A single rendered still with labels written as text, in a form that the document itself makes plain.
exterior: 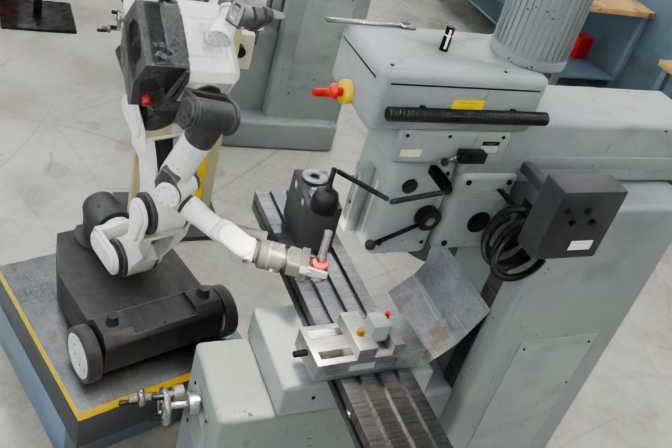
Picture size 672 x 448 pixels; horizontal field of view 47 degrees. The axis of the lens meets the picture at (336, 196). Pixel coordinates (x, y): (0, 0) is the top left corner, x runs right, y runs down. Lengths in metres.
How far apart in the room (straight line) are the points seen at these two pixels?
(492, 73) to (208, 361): 1.23
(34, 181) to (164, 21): 2.36
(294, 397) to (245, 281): 1.67
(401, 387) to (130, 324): 0.98
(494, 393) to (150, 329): 1.18
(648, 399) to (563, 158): 2.31
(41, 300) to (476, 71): 1.93
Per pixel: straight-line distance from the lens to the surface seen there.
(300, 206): 2.60
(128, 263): 2.86
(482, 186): 2.11
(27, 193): 4.34
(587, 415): 4.03
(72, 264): 3.05
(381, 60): 1.79
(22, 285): 3.21
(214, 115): 2.12
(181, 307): 2.89
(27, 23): 6.06
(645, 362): 4.54
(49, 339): 3.01
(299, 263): 2.27
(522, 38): 1.99
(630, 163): 2.39
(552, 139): 2.15
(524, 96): 1.98
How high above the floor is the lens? 2.58
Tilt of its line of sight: 33 degrees down
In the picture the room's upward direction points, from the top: 17 degrees clockwise
